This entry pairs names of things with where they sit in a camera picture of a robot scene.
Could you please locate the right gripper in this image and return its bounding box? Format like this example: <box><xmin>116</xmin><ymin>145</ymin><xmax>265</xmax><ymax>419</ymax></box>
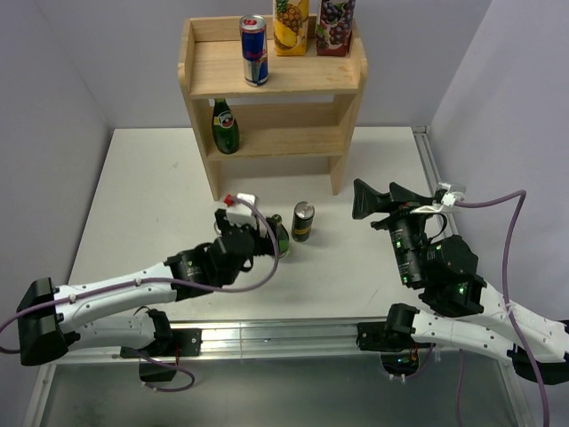
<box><xmin>349</xmin><ymin>177</ymin><xmax>432</xmax><ymax>284</ymax></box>

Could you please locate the perrier lychee green bottle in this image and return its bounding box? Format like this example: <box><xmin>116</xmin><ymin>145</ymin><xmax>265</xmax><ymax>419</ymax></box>
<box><xmin>212</xmin><ymin>98</ymin><xmax>240</xmax><ymax>155</ymax></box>

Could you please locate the red bull can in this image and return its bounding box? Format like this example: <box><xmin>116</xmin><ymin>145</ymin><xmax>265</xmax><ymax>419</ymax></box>
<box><xmin>213</xmin><ymin>222</ymin><xmax>222</xmax><ymax>237</ymax></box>
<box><xmin>239</xmin><ymin>14</ymin><xmax>268</xmax><ymax>86</ymax></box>

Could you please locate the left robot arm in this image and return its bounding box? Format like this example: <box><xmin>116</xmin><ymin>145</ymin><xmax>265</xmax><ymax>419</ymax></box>
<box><xmin>17</xmin><ymin>208</ymin><xmax>279</xmax><ymax>367</ymax></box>

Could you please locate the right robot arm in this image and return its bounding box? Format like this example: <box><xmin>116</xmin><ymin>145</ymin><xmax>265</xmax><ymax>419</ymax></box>
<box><xmin>352</xmin><ymin>179</ymin><xmax>568</xmax><ymax>385</ymax></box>

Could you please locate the wooden two-tier shelf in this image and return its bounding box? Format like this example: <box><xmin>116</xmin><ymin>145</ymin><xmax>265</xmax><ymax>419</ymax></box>
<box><xmin>178</xmin><ymin>16</ymin><xmax>368</xmax><ymax>199</ymax></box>

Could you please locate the green bottle yellow label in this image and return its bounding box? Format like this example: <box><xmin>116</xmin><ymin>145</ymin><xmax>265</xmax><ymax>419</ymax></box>
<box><xmin>268</xmin><ymin>213</ymin><xmax>290</xmax><ymax>258</ymax></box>

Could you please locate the black yellow can right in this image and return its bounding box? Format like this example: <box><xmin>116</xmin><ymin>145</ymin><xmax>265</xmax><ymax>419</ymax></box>
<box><xmin>291</xmin><ymin>201</ymin><xmax>316</xmax><ymax>242</ymax></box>

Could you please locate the grape juice carton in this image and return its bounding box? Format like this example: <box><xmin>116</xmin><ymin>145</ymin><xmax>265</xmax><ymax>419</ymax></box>
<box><xmin>316</xmin><ymin>0</ymin><xmax>356</xmax><ymax>57</ymax></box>

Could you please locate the pineapple juice carton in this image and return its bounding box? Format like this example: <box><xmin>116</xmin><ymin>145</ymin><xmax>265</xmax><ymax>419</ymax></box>
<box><xmin>273</xmin><ymin>0</ymin><xmax>309</xmax><ymax>56</ymax></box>

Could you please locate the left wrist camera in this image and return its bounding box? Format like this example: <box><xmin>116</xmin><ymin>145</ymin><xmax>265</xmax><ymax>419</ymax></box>
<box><xmin>224</xmin><ymin>193</ymin><xmax>259</xmax><ymax>228</ymax></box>

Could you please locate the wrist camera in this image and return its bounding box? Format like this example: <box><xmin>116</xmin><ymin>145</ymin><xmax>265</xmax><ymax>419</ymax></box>
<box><xmin>412</xmin><ymin>182</ymin><xmax>466</xmax><ymax>214</ymax></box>
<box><xmin>224</xmin><ymin>193</ymin><xmax>259</xmax><ymax>228</ymax></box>

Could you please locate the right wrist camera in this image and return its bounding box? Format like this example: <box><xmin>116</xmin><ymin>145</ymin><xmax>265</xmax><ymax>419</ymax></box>
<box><xmin>412</xmin><ymin>182</ymin><xmax>466</xmax><ymax>214</ymax></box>

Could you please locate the aluminium rail frame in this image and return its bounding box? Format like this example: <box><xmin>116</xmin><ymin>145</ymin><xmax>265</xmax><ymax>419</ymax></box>
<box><xmin>25</xmin><ymin>129</ymin><xmax>534</xmax><ymax>426</ymax></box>

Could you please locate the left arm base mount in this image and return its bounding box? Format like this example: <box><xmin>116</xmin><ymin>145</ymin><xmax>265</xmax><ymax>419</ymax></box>
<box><xmin>119</xmin><ymin>328</ymin><xmax>202</xmax><ymax>393</ymax></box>

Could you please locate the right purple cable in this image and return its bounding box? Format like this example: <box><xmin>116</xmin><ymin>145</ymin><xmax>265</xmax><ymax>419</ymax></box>
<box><xmin>455</xmin><ymin>189</ymin><xmax>552</xmax><ymax>427</ymax></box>

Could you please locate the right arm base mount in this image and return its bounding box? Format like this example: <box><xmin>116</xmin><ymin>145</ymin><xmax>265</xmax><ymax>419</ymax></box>
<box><xmin>356</xmin><ymin>321</ymin><xmax>435</xmax><ymax>383</ymax></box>

